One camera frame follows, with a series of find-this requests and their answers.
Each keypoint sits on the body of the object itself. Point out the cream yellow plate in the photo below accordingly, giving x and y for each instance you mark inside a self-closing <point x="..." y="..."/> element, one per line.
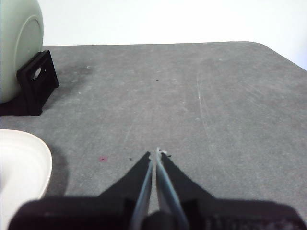
<point x="21" y="167"/>

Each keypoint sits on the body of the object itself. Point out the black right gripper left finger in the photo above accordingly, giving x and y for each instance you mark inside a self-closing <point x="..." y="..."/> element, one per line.
<point x="91" y="212"/>

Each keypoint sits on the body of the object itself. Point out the black plate rack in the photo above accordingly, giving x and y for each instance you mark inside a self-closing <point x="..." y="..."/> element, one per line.
<point x="40" y="81"/>

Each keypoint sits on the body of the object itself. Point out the pale green plate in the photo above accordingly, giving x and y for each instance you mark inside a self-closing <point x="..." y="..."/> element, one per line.
<point x="16" y="48"/>

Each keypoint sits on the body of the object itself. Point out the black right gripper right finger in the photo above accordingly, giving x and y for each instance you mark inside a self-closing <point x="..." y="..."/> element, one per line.
<point x="220" y="214"/>

